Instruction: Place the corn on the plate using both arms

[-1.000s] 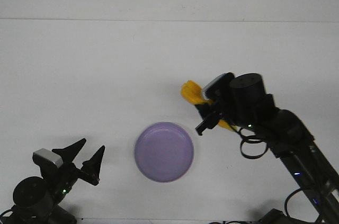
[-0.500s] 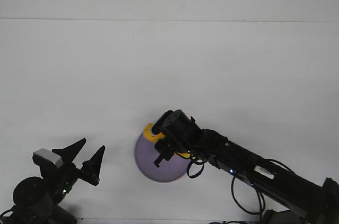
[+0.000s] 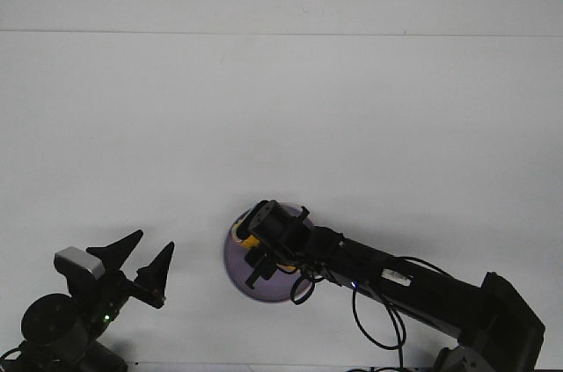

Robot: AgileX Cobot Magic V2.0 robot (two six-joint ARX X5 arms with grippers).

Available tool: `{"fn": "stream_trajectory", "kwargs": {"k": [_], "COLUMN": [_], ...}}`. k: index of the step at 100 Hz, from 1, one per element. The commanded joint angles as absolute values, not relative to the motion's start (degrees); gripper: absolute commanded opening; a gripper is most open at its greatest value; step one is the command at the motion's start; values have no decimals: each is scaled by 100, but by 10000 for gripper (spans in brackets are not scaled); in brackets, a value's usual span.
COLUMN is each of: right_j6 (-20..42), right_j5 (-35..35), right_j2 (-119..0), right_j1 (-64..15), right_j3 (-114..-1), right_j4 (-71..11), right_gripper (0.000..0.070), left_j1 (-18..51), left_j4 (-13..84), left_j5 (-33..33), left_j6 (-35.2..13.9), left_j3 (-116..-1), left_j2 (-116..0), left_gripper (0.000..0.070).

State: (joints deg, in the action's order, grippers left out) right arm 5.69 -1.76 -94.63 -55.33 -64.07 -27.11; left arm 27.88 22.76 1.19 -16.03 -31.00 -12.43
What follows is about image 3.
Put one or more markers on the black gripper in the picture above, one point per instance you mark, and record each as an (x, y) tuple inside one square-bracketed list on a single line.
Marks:
[(286, 232), (100, 301)]

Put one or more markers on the yellow corn cob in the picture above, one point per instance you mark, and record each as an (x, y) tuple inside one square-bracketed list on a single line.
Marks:
[(250, 242)]

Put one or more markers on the purple round plate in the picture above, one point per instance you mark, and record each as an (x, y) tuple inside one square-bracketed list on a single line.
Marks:
[(280, 288)]

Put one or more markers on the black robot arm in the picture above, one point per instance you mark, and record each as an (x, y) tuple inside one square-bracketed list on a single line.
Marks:
[(496, 330), (61, 331)]

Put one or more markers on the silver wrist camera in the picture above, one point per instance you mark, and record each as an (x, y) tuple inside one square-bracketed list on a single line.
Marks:
[(71, 261)]

